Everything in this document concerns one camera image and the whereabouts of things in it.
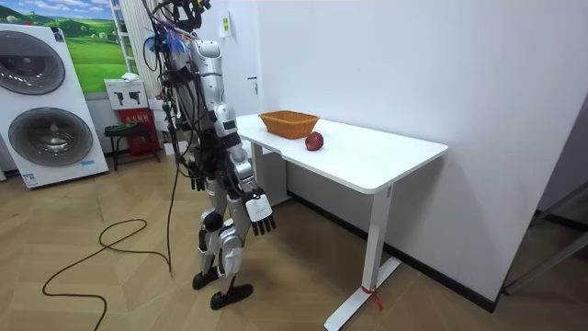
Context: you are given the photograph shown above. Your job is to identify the white printed carton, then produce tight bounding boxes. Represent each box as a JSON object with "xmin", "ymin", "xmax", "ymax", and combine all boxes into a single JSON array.
[{"xmin": 104, "ymin": 77, "xmax": 150, "ymax": 111}]

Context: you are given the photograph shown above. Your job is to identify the green landscape wall poster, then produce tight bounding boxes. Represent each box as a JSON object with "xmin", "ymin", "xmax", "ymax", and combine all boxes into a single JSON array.
[{"xmin": 0, "ymin": 0, "xmax": 135, "ymax": 96}]

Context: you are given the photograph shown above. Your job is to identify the white shelf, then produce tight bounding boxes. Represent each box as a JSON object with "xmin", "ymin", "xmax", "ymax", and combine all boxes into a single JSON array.
[{"xmin": 108, "ymin": 0, "xmax": 139, "ymax": 74}]

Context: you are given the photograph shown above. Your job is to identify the white yellow wall sign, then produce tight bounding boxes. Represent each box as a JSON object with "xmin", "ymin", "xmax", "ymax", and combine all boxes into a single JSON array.
[{"xmin": 218, "ymin": 11, "xmax": 233, "ymax": 39}]

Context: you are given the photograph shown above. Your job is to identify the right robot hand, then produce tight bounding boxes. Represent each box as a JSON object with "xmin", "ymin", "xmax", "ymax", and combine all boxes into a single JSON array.
[{"xmin": 242, "ymin": 187, "xmax": 277, "ymax": 238}]

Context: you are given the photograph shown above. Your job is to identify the grey metal frame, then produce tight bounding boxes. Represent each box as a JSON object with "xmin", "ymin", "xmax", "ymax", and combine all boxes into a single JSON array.
[{"xmin": 503, "ymin": 181, "xmax": 588, "ymax": 295}]

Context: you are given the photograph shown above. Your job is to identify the orange woven basket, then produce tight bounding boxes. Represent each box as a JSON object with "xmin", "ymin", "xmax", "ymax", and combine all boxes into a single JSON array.
[{"xmin": 257, "ymin": 109, "xmax": 322, "ymax": 141}]

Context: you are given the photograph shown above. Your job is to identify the white pleated curtain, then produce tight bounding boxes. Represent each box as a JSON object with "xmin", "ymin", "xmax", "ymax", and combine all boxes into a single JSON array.
[{"xmin": 119, "ymin": 0, "xmax": 163, "ymax": 100}]

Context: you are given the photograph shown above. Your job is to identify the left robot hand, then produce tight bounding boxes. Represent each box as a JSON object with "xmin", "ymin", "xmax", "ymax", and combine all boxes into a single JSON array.
[{"xmin": 188, "ymin": 160, "xmax": 208, "ymax": 193}]

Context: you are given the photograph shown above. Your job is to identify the robot body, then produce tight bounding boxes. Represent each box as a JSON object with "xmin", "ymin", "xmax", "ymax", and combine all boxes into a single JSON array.
[{"xmin": 153, "ymin": 0, "xmax": 222, "ymax": 185}]

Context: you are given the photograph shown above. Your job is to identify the red strap on desk foot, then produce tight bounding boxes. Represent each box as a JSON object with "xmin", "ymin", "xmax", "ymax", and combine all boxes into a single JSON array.
[{"xmin": 361, "ymin": 284, "xmax": 384, "ymax": 312}]

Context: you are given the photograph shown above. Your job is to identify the red apple soft toy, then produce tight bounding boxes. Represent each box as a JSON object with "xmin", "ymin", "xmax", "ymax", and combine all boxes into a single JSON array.
[{"xmin": 304, "ymin": 131, "xmax": 325, "ymax": 152}]

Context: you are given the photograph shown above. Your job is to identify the black floor cable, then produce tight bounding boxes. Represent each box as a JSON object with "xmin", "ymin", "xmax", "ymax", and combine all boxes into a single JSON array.
[{"xmin": 41, "ymin": 155, "xmax": 181, "ymax": 331}]

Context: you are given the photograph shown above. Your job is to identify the cable bundle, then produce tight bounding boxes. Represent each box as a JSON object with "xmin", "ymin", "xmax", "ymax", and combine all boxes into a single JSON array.
[{"xmin": 141, "ymin": 0, "xmax": 187, "ymax": 56}]

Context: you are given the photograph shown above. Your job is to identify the red cabinet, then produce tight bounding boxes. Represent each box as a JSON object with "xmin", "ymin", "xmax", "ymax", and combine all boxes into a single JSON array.
[{"xmin": 117, "ymin": 108, "xmax": 163, "ymax": 156}]

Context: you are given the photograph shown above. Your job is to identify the robot legs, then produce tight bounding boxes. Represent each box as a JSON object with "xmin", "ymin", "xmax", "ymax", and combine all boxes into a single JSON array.
[{"xmin": 191, "ymin": 177, "xmax": 254, "ymax": 312}]

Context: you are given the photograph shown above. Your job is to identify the black stool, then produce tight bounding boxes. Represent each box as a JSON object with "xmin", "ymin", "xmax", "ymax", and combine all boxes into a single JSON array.
[{"xmin": 104, "ymin": 123, "xmax": 162, "ymax": 171}]

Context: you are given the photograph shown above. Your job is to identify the white washing machine tower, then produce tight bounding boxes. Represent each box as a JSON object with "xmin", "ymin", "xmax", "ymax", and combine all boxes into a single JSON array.
[{"xmin": 0, "ymin": 22, "xmax": 110, "ymax": 189}]

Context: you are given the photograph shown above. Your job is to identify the white desk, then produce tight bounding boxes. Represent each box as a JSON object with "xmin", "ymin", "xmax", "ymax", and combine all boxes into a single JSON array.
[{"xmin": 234, "ymin": 113, "xmax": 450, "ymax": 331}]

